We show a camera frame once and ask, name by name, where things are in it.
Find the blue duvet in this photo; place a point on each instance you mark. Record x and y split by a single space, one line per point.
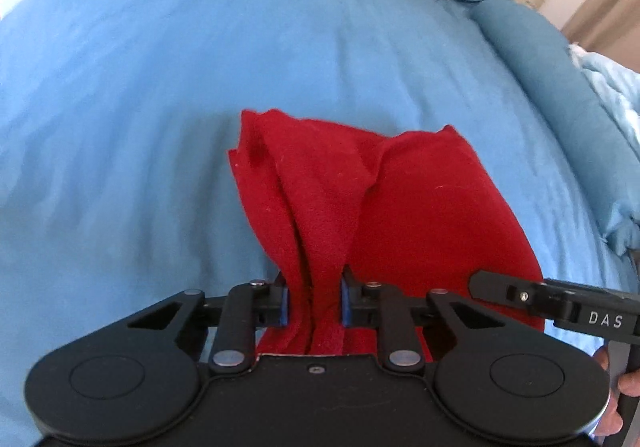
560 92

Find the beige curtain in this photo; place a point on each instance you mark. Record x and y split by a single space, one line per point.
605 7

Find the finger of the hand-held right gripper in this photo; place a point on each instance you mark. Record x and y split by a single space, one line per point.
500 289

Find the person's right hand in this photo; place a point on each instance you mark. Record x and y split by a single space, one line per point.
611 414

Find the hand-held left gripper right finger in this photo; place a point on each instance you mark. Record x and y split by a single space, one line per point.
345 309

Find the light blue blanket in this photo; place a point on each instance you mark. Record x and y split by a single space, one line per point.
612 92

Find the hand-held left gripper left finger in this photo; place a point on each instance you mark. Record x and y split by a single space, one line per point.
285 308

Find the red sweater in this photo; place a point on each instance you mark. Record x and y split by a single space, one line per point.
400 207

